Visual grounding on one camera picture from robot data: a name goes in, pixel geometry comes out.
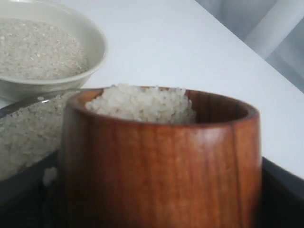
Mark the white backdrop curtain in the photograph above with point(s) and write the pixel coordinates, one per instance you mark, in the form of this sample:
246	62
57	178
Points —
274	29

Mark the small cream ceramic bowl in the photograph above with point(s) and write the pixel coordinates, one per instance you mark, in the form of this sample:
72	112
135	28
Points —
46	46

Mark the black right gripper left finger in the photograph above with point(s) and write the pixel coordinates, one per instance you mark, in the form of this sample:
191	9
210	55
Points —
22	196

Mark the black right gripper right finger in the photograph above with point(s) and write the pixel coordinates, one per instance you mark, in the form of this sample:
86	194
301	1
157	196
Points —
282	198

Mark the brown wooden cup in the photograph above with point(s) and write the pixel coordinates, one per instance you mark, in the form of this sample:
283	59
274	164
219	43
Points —
115	173

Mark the steel tray of rice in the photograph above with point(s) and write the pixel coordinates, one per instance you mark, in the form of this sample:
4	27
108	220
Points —
31	133

